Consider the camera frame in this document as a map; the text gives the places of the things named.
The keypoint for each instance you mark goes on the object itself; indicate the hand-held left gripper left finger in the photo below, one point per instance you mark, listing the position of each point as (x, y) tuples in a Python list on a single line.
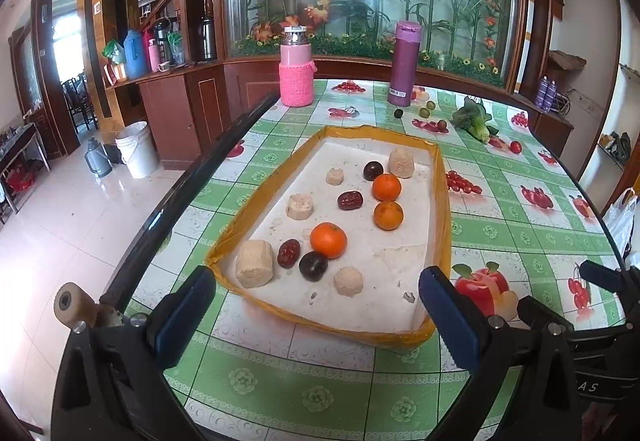
[(175, 326)]

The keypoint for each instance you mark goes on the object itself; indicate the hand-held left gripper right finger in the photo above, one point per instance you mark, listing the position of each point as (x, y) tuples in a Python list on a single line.
[(450, 316)]

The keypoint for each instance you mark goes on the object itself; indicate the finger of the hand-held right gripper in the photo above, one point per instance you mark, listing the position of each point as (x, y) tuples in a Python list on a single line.
[(600, 273), (540, 311)]

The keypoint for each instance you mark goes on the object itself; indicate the white foam tray yellow edge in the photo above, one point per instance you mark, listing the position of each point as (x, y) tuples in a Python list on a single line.
[(370, 266)]

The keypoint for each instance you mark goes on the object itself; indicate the large beige chunk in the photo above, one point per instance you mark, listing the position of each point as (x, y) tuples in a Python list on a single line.
[(255, 263)]

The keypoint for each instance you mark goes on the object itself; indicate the beige cylindrical chunk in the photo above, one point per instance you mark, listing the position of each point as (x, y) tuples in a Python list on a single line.
[(401, 163), (300, 207), (348, 282)]

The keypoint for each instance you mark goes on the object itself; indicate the orange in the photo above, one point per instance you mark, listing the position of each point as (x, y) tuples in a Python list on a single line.
[(388, 215), (328, 240), (386, 187)]

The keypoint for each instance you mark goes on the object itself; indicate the red date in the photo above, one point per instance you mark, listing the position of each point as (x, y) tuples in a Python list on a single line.
[(288, 253), (349, 201)]

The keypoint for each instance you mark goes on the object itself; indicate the dark purple passion fruit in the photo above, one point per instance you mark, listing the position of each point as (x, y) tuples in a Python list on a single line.
[(313, 266), (373, 171)]

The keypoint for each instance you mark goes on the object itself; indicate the small beige chunk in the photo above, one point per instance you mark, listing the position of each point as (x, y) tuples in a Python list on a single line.
[(335, 177)]

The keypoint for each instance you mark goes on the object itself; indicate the white plastic bag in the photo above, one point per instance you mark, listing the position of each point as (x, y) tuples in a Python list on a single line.
[(620, 226)]

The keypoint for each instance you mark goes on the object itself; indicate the green printed tablecloth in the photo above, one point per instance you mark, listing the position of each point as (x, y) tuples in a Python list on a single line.
[(500, 226)]

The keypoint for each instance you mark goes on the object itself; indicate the beige roller wheel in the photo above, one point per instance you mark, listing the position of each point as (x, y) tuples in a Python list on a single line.
[(67, 303)]

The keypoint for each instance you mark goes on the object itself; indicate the low wooden side cabinet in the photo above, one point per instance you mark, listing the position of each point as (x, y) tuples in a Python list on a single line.
[(550, 131)]

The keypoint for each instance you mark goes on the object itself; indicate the red cherry tomato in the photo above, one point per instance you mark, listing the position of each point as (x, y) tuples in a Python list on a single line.
[(515, 147)]

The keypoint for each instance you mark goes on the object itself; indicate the black table edge trim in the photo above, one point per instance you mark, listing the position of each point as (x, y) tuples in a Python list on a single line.
[(200, 171)]

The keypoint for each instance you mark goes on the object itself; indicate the white plastic bucket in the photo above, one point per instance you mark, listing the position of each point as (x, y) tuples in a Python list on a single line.
[(137, 151)]

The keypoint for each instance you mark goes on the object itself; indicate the grey floor kettle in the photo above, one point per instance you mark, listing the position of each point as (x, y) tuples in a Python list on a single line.
[(98, 158)]

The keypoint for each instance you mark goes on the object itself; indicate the green leafy vegetable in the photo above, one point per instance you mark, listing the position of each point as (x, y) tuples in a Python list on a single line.
[(475, 121)]

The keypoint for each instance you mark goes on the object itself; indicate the wooden counter cabinet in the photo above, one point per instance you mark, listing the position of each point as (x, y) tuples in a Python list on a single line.
[(175, 116)]

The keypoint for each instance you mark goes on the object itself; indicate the brown wood piece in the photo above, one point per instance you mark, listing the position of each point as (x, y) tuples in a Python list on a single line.
[(565, 61)]

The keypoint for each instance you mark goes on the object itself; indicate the dark side table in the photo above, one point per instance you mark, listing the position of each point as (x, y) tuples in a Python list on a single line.
[(20, 146)]

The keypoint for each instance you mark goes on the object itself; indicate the dark wooden chairs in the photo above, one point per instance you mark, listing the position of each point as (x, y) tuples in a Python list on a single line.
[(80, 101)]

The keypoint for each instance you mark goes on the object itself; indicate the purple bottle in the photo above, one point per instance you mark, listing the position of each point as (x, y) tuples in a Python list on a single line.
[(402, 63)]

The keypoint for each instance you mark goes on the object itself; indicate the orange small box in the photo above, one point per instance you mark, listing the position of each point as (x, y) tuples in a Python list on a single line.
[(117, 73)]

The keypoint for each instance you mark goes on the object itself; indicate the white mug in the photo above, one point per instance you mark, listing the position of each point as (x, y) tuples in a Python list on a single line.
[(163, 67)]

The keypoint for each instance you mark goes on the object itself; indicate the pink thermos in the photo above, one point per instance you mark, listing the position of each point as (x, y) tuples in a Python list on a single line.
[(151, 57)]

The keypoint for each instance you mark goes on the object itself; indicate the blue thermos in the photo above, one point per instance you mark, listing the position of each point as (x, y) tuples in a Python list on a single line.
[(134, 56)]

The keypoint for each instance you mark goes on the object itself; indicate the glass jar with green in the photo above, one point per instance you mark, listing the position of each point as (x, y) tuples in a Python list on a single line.
[(176, 49)]

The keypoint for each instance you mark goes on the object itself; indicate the pink knit-sleeve bottle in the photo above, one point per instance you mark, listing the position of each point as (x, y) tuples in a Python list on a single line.
[(296, 76)]

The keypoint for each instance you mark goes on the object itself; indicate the green plastic bag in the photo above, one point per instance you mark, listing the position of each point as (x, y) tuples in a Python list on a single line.
[(114, 52)]

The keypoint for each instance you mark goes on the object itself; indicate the black steel kettle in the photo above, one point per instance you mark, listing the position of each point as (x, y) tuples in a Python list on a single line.
[(207, 39)]

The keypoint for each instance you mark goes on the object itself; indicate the black thermos jug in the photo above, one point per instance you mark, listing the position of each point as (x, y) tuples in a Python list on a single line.
[(161, 33)]

